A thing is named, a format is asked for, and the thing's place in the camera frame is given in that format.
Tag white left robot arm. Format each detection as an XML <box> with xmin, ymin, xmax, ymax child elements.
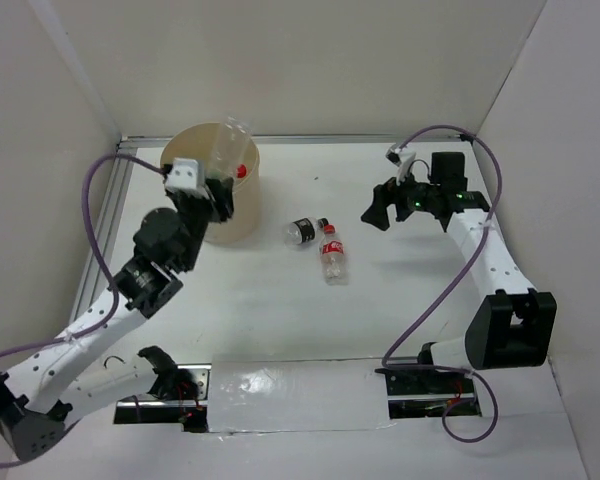
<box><xmin>0</xmin><ymin>167</ymin><xmax>234</xmax><ymax>463</ymax></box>

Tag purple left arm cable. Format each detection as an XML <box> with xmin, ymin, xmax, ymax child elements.
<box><xmin>0</xmin><ymin>153</ymin><xmax>169</xmax><ymax>469</ymax></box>

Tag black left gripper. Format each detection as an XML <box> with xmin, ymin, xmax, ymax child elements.
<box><xmin>166</xmin><ymin>175</ymin><xmax>237</xmax><ymax>272</ymax></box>

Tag small clear bottle red label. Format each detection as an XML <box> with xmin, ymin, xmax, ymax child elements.
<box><xmin>319</xmin><ymin>224</ymin><xmax>348</xmax><ymax>285</ymax></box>

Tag aluminium frame rail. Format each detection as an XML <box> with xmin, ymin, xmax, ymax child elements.
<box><xmin>69</xmin><ymin>133</ymin><xmax>485</xmax><ymax>321</ymax></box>

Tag large clear bottle red label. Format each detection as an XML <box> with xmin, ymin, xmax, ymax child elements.
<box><xmin>235</xmin><ymin>164</ymin><xmax>248</xmax><ymax>179</ymax></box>

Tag beige plastic bin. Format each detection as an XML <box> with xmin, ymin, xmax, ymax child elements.
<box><xmin>160</xmin><ymin>122</ymin><xmax>261</xmax><ymax>245</ymax></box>

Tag large clear unlabelled bottle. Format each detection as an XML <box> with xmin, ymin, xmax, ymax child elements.
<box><xmin>207</xmin><ymin>116</ymin><xmax>251</xmax><ymax>179</ymax></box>

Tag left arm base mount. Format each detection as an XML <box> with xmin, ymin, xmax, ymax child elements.
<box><xmin>113</xmin><ymin>346</ymin><xmax>211</xmax><ymax>433</ymax></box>

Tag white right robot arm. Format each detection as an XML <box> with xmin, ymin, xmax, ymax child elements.
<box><xmin>361</xmin><ymin>149</ymin><xmax>557</xmax><ymax>392</ymax></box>

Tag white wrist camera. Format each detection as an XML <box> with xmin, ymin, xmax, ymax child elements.
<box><xmin>164</xmin><ymin>158</ymin><xmax>205</xmax><ymax>195</ymax></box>
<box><xmin>386</xmin><ymin>146</ymin><xmax>416</xmax><ymax>185</ymax></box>

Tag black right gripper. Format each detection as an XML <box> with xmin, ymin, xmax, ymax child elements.
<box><xmin>361</xmin><ymin>162</ymin><xmax>441</xmax><ymax>231</ymax></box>

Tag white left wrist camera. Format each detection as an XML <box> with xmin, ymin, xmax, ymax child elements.
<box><xmin>164</xmin><ymin>158</ymin><xmax>205</xmax><ymax>195</ymax></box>

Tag clear bottle black label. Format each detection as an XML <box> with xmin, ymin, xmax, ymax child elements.
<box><xmin>284</xmin><ymin>217</ymin><xmax>328</xmax><ymax>247</ymax></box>

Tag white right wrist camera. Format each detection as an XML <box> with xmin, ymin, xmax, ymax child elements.
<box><xmin>386</xmin><ymin>146</ymin><xmax>416</xmax><ymax>185</ymax></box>

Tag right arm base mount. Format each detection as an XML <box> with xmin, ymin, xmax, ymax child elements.
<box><xmin>374</xmin><ymin>367</ymin><xmax>481</xmax><ymax>420</ymax></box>

